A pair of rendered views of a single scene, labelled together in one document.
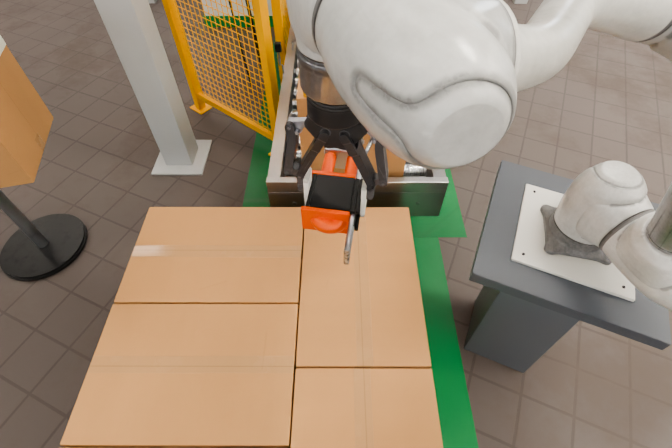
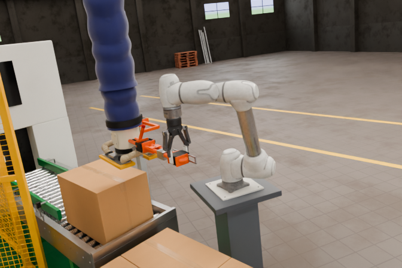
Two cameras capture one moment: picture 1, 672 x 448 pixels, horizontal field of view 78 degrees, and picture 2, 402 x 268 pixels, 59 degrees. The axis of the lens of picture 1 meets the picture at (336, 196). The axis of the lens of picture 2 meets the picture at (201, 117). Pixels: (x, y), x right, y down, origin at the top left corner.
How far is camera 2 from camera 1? 1.42 m
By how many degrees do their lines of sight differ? 51
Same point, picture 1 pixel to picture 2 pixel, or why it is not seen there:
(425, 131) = (212, 91)
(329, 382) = not seen: outside the picture
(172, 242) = not seen: outside the picture
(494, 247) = (215, 201)
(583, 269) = (244, 189)
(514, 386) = not seen: outside the picture
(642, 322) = (270, 191)
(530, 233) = (221, 192)
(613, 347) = (282, 247)
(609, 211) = (235, 161)
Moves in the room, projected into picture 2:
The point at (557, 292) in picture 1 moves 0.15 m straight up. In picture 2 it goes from (244, 198) to (241, 178)
